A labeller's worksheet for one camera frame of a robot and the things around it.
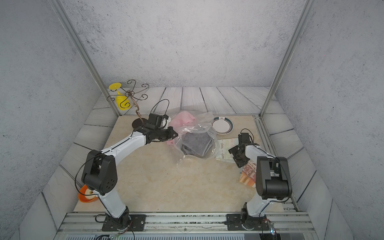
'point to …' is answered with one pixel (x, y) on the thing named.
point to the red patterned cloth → (248, 174)
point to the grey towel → (199, 143)
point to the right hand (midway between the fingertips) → (233, 155)
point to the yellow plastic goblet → (122, 100)
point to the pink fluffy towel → (178, 120)
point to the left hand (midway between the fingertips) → (180, 134)
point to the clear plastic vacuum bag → (202, 123)
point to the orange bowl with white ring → (87, 198)
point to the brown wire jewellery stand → (131, 95)
